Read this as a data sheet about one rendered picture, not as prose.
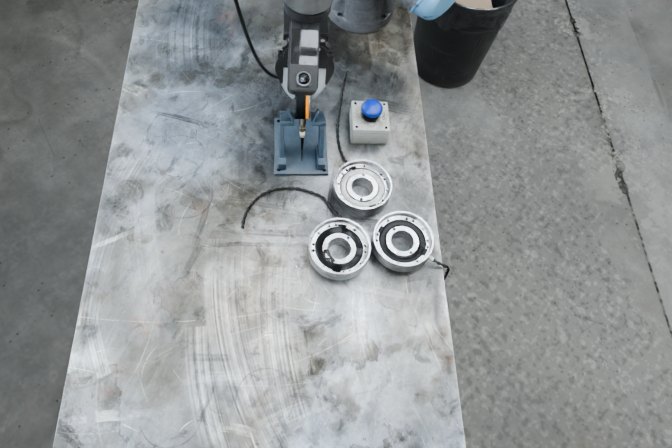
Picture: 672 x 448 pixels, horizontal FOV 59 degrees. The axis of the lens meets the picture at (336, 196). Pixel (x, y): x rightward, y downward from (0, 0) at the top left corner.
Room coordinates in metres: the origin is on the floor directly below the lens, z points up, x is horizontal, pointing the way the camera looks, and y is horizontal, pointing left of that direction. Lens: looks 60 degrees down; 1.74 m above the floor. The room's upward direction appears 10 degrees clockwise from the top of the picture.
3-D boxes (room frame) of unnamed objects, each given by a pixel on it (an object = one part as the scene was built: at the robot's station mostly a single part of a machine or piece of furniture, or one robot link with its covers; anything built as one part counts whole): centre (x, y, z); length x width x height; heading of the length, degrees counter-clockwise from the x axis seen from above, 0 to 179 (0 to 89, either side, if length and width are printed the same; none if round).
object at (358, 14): (1.04, 0.02, 0.85); 0.15 x 0.15 x 0.10
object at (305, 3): (0.69, 0.09, 1.14); 0.08 x 0.08 x 0.05
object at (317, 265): (0.43, -0.02, 0.82); 0.10 x 0.10 x 0.04
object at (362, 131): (0.72, -0.04, 0.82); 0.08 x 0.07 x 0.05; 10
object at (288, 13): (0.69, 0.09, 1.06); 0.09 x 0.08 x 0.12; 12
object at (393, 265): (0.47, -0.13, 0.82); 0.10 x 0.10 x 0.04
